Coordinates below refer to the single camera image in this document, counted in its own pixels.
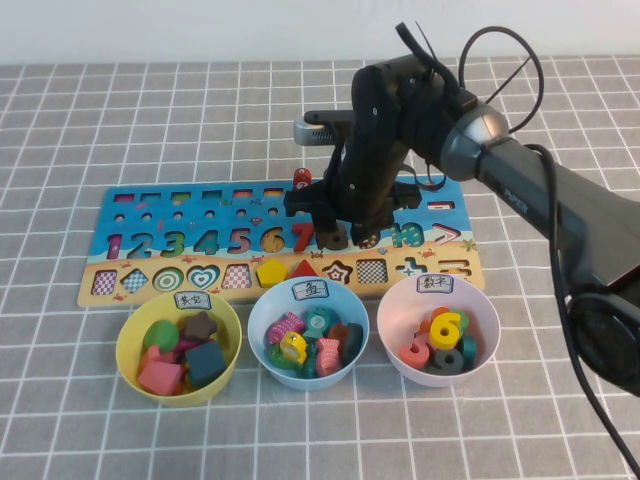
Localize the teal wooden fish number two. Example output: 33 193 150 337
302 308 333 343

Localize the white label on yellow bowl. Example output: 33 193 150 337
173 292 214 310

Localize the yellow wooden number six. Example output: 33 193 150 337
428 310 462 352

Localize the blue wooden number puzzle board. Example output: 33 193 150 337
75 174 486 308

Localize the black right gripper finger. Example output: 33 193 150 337
351 222 384 250
312 209 337 246

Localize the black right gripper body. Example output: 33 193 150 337
283 127 421 239

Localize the magenta wooden shape piece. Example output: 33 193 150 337
172 339 199 364

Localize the orange-red wooden shape piece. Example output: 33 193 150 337
139 344 176 371

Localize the yellow wooden pentagon piece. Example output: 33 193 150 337
255 259 290 288

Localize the white label on pink bowl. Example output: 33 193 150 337
415 274 455 293

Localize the dark green wooden fish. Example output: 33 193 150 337
341 322 365 366

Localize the yellow plastic bowl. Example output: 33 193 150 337
115 291 243 408

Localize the gray white-grid tablecloth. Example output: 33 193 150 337
0 54 640 480

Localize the thin black cable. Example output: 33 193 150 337
458 24 546 136

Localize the gray wooden number nine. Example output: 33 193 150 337
423 346 464 375

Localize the pale pink plastic bowl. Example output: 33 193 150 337
375 277 502 389

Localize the yellow wooden fish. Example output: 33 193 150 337
278 331 308 364

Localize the orange wooden number piece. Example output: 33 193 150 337
418 306 451 336

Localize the brown wooden number eight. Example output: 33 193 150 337
316 224 352 252

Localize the teal wooden fish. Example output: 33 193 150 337
299 349 321 380

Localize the red wooden triangle piece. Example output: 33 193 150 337
289 260 323 279

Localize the light blue plastic bowl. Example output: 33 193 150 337
247 277 371 393

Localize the white label on blue bowl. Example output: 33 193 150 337
291 279 332 302

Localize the salmon wooden number five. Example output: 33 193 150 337
399 333 432 370

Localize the orange-brown wooden fish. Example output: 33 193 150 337
327 323 351 351

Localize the green wooden circle piece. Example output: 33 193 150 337
142 320 180 354

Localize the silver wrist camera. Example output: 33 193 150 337
293 119 351 147

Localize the red wooden number seven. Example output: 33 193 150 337
291 222 317 253

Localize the salmon pink wooden fish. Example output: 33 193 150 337
314 337 343 377

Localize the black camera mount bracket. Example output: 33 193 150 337
303 109 357 127

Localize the brown wooden star piece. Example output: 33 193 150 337
179 310 219 344

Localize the dark teal wooden square piece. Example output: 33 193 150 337
184 340 228 388

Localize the pink wooden trapezoid piece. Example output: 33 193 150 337
136 360 183 396

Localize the teal wooden number piece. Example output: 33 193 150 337
458 333 478 372

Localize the thick black cable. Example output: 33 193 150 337
523 143 640 479

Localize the pink striped wooden fish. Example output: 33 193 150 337
264 311 307 346

